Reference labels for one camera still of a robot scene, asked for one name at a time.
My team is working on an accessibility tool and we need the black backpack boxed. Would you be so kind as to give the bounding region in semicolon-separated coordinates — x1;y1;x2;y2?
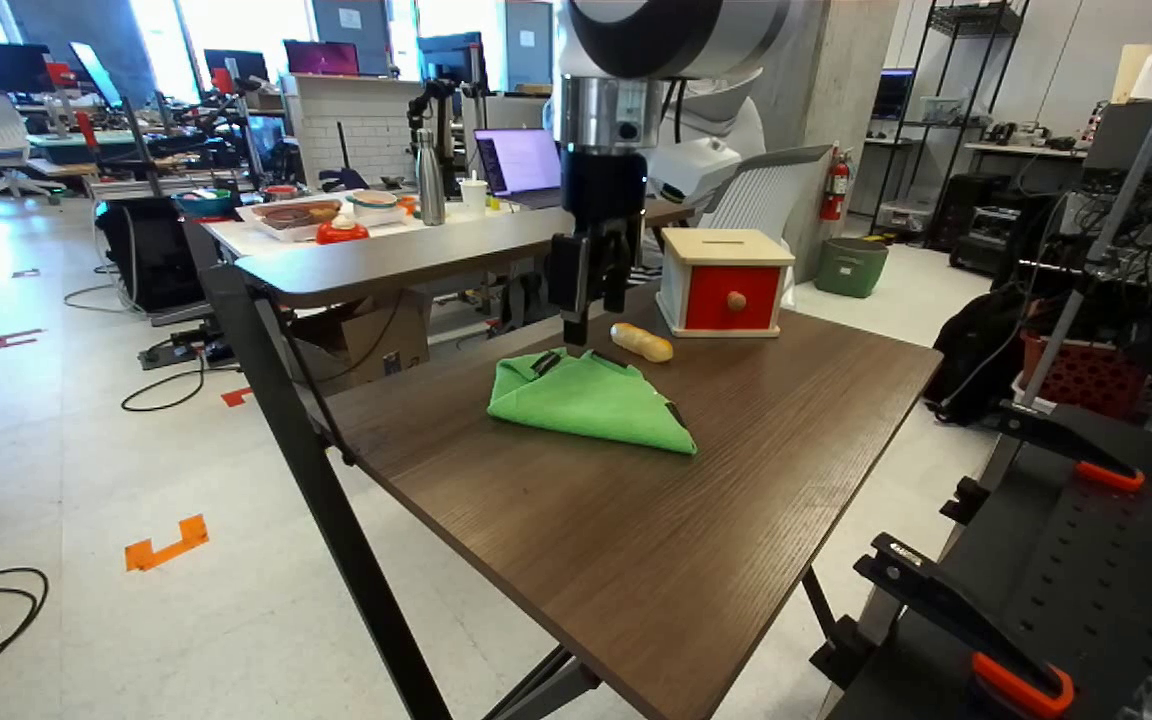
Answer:
919;278;1039;430

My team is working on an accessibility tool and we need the white tray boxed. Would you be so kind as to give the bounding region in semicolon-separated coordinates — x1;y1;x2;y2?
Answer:
237;189;426;246

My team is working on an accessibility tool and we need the wooden box with red drawer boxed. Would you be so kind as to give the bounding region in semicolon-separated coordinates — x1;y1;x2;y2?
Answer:
656;223;800;338

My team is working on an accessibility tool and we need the green plastic bin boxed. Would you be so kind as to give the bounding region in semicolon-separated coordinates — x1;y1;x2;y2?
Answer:
807;231;892;301

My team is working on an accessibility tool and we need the black table frame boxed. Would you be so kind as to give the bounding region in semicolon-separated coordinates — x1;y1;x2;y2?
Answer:
182;217;607;720

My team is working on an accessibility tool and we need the cardboard box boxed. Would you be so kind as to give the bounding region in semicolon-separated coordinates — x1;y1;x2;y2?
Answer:
293;290;435;397

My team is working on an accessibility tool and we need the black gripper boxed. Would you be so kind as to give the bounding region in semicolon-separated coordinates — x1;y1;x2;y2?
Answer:
550;139;654;349

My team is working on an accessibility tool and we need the red crate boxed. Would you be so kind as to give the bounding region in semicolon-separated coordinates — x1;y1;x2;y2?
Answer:
1021;332;1152;425

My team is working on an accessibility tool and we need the black perforated board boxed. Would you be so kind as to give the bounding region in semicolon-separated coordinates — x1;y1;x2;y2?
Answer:
821;404;1152;720

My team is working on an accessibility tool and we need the black shelf rack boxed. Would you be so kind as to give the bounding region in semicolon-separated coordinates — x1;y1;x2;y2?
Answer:
870;0;1065;241

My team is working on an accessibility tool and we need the orange block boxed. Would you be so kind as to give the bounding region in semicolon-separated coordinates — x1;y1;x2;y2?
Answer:
311;217;376;246

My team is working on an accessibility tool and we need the green towel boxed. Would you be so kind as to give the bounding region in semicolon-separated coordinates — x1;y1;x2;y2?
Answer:
483;344;705;461

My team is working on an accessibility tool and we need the orange handled black clamp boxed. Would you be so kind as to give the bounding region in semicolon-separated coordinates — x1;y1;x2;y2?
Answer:
997;397;1152;499
852;532;1080;720

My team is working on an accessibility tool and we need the open laptop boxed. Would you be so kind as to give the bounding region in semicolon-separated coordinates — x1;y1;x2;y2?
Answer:
474;125;569;204

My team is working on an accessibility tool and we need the silver tripod pole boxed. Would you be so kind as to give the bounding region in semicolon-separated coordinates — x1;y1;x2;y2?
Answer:
1012;0;1152;410

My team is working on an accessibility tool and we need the white desk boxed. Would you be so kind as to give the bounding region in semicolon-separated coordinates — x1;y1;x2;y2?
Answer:
199;197;581;308

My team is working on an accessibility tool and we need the steel bottle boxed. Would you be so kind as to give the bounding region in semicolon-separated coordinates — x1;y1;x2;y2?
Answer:
411;125;452;231

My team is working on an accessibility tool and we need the red fire extinguisher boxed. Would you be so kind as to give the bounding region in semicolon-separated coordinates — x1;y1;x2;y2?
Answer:
815;146;855;227

